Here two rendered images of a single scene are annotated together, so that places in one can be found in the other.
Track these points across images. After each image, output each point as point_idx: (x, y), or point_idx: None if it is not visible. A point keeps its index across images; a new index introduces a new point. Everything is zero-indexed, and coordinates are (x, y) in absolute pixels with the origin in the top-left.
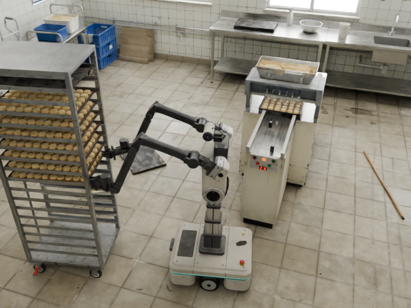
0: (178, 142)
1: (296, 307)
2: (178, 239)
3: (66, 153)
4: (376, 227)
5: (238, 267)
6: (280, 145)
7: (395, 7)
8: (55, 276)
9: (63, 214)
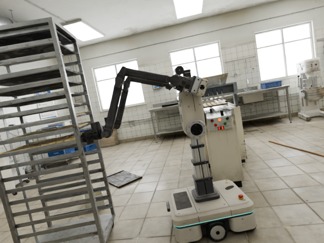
0: (146, 166)
1: (312, 229)
2: (172, 200)
3: (55, 108)
4: (317, 166)
5: (239, 201)
6: (225, 113)
7: (243, 78)
8: None
9: (60, 213)
